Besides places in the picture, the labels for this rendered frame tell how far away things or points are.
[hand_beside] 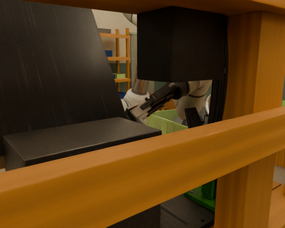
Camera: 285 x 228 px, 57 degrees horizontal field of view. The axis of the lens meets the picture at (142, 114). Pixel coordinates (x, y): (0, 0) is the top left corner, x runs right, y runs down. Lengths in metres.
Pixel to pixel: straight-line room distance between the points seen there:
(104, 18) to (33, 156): 7.43
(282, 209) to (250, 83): 0.57
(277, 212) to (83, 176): 0.85
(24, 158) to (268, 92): 0.56
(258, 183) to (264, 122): 0.22
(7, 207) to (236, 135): 0.39
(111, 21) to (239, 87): 7.39
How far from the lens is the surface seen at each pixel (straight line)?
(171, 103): 6.68
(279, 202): 1.14
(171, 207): 0.96
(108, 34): 7.05
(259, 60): 0.66
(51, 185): 0.31
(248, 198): 0.75
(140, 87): 1.60
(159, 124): 2.03
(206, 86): 1.02
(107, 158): 0.34
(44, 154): 0.49
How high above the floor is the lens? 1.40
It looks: 12 degrees down
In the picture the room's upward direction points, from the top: straight up
